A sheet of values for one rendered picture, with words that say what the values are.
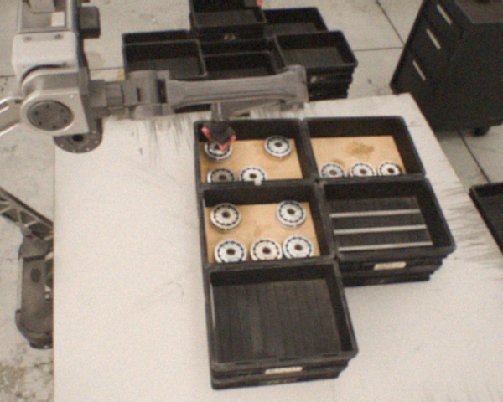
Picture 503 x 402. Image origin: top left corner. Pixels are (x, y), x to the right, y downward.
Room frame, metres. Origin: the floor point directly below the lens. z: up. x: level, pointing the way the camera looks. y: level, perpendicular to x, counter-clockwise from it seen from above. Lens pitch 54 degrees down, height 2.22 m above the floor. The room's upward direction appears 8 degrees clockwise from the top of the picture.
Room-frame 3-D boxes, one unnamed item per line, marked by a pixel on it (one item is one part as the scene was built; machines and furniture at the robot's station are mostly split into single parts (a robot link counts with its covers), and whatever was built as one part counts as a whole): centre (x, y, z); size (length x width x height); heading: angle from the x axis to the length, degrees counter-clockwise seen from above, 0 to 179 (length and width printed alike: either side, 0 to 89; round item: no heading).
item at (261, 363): (0.58, -0.13, 0.92); 0.40 x 0.30 x 0.02; 103
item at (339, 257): (0.97, -0.45, 0.92); 0.40 x 0.30 x 0.02; 103
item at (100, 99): (0.78, 0.35, 1.45); 0.09 x 0.08 x 0.12; 19
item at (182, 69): (1.99, 0.52, 0.37); 0.40 x 0.30 x 0.45; 109
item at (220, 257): (0.79, 0.03, 0.86); 0.10 x 0.10 x 0.01
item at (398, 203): (0.97, -0.45, 0.87); 0.40 x 0.30 x 0.11; 103
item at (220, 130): (1.21, 0.14, 0.98); 0.10 x 0.07 x 0.07; 50
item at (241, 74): (2.12, 0.14, 0.31); 0.40 x 0.30 x 0.34; 109
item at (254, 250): (0.81, -0.08, 0.86); 0.10 x 0.10 x 0.01
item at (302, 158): (1.17, 0.01, 0.87); 0.40 x 0.30 x 0.11; 103
